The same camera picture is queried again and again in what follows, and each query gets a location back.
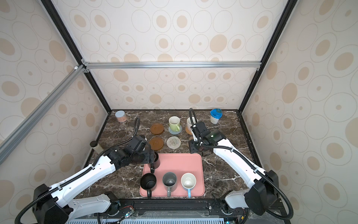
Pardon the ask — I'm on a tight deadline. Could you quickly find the black mug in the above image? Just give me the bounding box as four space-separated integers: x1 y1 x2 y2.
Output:
140 173 157 199
150 151 160 174

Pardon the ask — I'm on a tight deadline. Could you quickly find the light brown wooden coaster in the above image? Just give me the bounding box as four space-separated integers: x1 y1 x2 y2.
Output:
149 137 164 151

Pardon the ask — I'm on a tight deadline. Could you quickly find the pink handled white mug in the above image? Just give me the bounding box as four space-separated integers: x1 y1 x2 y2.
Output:
186 116 196 129

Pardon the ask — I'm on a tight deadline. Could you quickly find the dark brown wooden coaster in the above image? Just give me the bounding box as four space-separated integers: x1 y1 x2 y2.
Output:
150 123 165 135

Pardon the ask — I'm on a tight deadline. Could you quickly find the white woven round coaster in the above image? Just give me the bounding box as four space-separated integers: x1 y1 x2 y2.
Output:
167 136 181 149

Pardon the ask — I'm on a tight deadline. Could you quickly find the grey felt round coaster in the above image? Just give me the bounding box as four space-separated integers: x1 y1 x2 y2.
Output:
168 126 182 135

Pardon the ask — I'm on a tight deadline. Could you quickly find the green handled white mug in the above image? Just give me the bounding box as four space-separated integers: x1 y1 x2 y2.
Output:
169 116 180 131

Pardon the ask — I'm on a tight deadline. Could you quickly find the woven rattan round coaster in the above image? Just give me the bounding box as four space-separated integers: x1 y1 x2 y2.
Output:
186 127 193 135

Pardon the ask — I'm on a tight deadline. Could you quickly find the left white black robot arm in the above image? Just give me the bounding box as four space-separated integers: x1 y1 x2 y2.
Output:
15 149 158 224

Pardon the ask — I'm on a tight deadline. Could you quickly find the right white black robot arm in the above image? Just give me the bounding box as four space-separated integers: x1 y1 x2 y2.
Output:
188 139 294 220

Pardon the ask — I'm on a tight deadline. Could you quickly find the pink rectangular tray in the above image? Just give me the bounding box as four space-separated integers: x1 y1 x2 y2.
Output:
152 153 205 198

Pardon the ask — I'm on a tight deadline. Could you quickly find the grey mug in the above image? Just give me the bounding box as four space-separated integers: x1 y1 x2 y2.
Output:
162 172 177 197

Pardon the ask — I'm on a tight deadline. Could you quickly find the white cup blue lid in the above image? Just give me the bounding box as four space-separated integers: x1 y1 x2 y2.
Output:
210 108 223 125

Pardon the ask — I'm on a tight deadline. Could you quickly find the pink jar white lid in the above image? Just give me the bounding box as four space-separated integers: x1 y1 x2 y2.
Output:
115 111 127 123

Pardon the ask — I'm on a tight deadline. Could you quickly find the small bottle black cap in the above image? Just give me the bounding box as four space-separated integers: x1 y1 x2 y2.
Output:
90 141 104 154

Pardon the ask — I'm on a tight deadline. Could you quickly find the horizontal aluminium bar rear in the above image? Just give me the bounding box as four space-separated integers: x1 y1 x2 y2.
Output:
84 61 262 69

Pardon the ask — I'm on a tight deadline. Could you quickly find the diagonal aluminium bar left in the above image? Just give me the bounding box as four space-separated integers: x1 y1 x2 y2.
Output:
1 64 84 163

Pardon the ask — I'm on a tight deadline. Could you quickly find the blue handled white mug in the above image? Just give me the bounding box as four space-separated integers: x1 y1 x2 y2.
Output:
181 173 197 198

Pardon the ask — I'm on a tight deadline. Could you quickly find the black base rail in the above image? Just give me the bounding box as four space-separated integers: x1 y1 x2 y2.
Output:
49 198 291 224

